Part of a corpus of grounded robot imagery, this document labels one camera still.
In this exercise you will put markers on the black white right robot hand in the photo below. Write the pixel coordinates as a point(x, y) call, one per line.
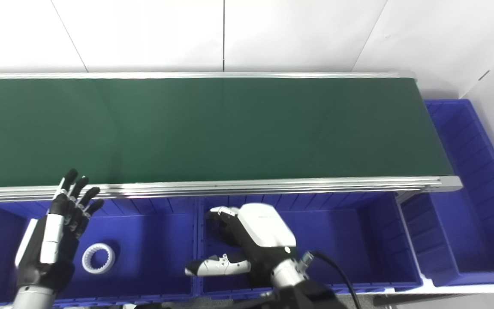
point(264, 227)

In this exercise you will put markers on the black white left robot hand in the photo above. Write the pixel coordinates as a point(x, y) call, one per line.
point(52, 240)

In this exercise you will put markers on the black round stepped part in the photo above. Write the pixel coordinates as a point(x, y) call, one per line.
point(221, 231)

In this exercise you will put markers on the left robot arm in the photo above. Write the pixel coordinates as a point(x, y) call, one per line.
point(32, 298)

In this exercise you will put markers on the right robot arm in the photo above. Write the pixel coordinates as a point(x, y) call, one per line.
point(298, 287)

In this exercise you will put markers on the green conveyor belt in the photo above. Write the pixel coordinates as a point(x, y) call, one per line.
point(230, 128)
point(272, 184)

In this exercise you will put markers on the long blue plastic bin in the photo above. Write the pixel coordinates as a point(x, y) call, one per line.
point(474, 223)

